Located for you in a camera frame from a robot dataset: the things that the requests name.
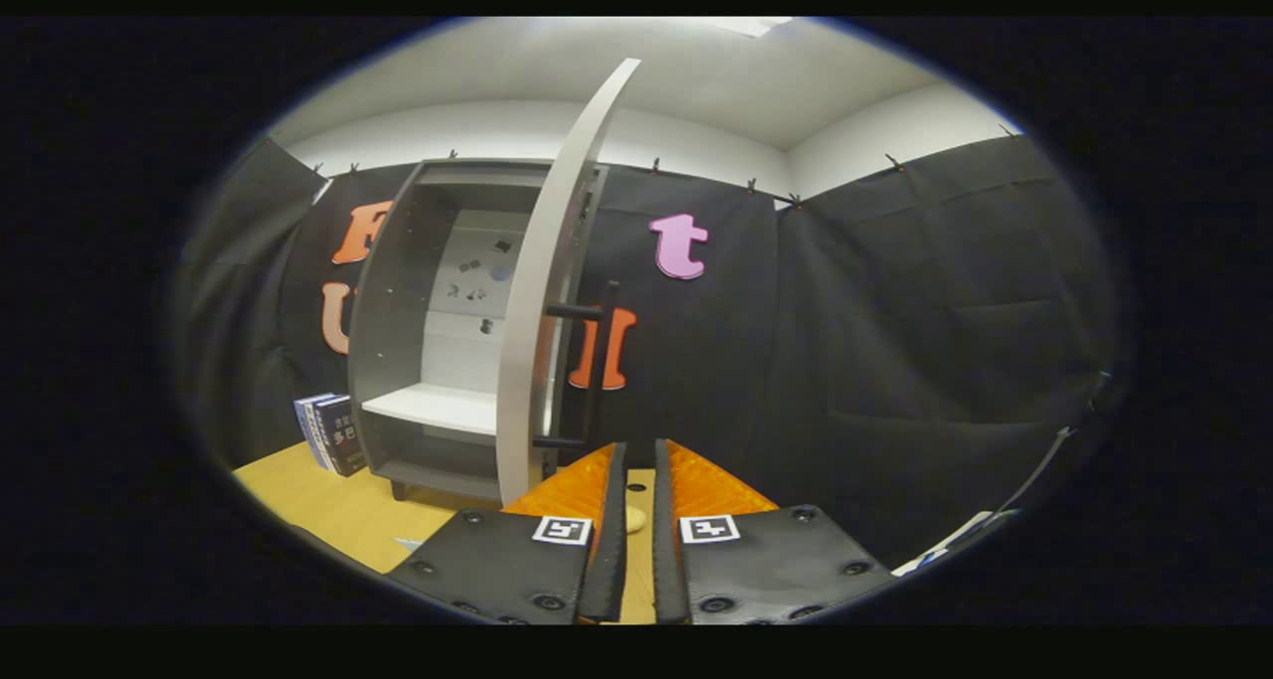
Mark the white cabinet shelf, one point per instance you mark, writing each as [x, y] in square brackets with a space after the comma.
[438, 408]

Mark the dark navy book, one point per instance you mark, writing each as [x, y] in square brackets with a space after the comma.
[345, 435]

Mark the white cabinet door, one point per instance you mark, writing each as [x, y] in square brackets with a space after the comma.
[527, 361]

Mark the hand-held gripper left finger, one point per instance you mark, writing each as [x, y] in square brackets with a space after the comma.
[607, 570]

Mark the light blue book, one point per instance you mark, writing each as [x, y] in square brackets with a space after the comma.
[301, 425]

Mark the grey cabinet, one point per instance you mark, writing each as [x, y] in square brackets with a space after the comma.
[393, 291]

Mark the yellow soft toy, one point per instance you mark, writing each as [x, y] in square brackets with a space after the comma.
[636, 520]

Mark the black backdrop cloth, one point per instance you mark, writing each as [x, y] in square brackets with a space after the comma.
[895, 311]

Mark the white spine book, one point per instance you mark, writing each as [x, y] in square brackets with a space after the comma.
[311, 430]

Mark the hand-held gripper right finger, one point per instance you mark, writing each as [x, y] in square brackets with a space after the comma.
[668, 570]

